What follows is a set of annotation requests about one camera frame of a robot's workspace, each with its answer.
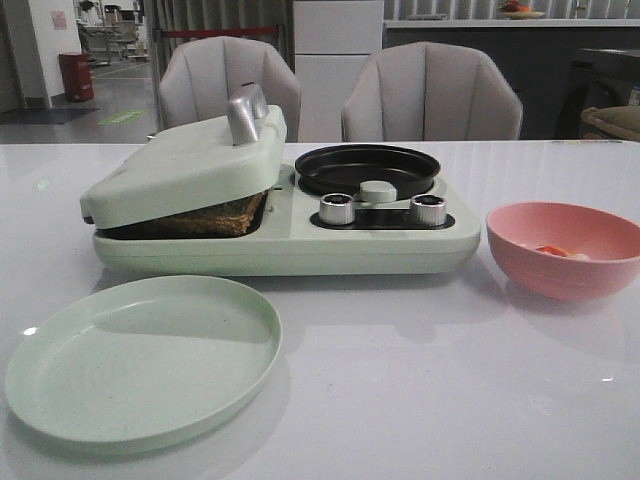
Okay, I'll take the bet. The bread slice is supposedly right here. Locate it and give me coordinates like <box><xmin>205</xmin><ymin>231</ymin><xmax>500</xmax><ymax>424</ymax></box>
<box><xmin>134</xmin><ymin>192</ymin><xmax>267</xmax><ymax>239</ymax></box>

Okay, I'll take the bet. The green breakfast maker lid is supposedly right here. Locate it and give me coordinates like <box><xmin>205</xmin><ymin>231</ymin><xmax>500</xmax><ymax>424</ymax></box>
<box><xmin>80</xmin><ymin>85</ymin><xmax>287</xmax><ymax>229</ymax></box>

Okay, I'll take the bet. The orange shrimp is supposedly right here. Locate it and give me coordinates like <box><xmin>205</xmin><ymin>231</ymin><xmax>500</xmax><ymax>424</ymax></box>
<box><xmin>534</xmin><ymin>244</ymin><xmax>571</xmax><ymax>258</ymax></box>

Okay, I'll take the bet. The pink bowl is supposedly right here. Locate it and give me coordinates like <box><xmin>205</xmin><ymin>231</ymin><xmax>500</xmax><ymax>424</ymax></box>
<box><xmin>486</xmin><ymin>201</ymin><xmax>639</xmax><ymax>301</ymax></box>

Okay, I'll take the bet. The green breakfast maker base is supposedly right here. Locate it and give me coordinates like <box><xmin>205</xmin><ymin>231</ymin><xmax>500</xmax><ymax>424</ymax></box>
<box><xmin>93</xmin><ymin>164</ymin><xmax>481</xmax><ymax>277</ymax></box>

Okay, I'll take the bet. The left silver control knob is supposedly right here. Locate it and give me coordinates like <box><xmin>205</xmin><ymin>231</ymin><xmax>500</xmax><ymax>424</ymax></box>
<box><xmin>318</xmin><ymin>193</ymin><xmax>355</xmax><ymax>226</ymax></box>

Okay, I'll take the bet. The silver control knob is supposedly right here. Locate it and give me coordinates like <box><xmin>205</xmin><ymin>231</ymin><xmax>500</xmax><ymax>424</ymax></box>
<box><xmin>318</xmin><ymin>193</ymin><xmax>355</xmax><ymax>226</ymax></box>
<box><xmin>409</xmin><ymin>194</ymin><xmax>447</xmax><ymax>227</ymax></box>

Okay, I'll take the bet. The black round frying pan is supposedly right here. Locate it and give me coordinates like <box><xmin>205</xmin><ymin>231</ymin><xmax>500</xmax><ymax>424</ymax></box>
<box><xmin>295</xmin><ymin>144</ymin><xmax>441</xmax><ymax>200</ymax></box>

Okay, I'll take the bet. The right silver control knob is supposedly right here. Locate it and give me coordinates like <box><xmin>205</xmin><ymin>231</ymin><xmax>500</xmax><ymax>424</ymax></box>
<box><xmin>409</xmin><ymin>194</ymin><xmax>447</xmax><ymax>227</ymax></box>

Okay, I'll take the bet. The right grey chair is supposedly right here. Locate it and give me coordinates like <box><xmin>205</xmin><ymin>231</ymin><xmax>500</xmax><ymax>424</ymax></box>
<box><xmin>341</xmin><ymin>42</ymin><xmax>523</xmax><ymax>142</ymax></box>

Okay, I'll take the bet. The grey chair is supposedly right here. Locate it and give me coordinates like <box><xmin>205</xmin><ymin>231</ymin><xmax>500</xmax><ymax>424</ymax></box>
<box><xmin>341</xmin><ymin>42</ymin><xmax>523</xmax><ymax>142</ymax></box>
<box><xmin>158</xmin><ymin>36</ymin><xmax>302</xmax><ymax>143</ymax></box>

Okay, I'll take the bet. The white cabinet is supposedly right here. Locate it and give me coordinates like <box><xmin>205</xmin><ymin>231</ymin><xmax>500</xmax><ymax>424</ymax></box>
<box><xmin>293</xmin><ymin>1</ymin><xmax>384</xmax><ymax>143</ymax></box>

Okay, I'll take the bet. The left grey chair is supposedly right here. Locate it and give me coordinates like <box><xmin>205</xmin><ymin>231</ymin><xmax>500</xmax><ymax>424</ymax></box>
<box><xmin>158</xmin><ymin>36</ymin><xmax>302</xmax><ymax>143</ymax></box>

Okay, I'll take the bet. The green round plate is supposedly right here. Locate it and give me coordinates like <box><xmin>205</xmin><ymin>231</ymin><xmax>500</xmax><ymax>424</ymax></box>
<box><xmin>5</xmin><ymin>275</ymin><xmax>282</xmax><ymax>454</ymax></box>

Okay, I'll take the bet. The red barrier tape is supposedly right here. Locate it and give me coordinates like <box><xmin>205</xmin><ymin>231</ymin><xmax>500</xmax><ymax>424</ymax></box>
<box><xmin>159</xmin><ymin>25</ymin><xmax>280</xmax><ymax>39</ymax></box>

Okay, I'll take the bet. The dark counter with white top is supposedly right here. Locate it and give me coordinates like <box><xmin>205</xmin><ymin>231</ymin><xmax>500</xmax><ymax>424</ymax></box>
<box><xmin>383</xmin><ymin>19</ymin><xmax>639</xmax><ymax>140</ymax></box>

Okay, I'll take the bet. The fruit plate on counter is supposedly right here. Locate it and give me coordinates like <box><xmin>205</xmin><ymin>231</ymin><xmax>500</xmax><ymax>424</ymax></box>
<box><xmin>497</xmin><ymin>0</ymin><xmax>545</xmax><ymax>20</ymax></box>

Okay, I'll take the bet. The red bin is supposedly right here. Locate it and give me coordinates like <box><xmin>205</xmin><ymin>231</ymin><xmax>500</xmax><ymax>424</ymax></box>
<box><xmin>58</xmin><ymin>52</ymin><xmax>94</xmax><ymax>102</ymax></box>

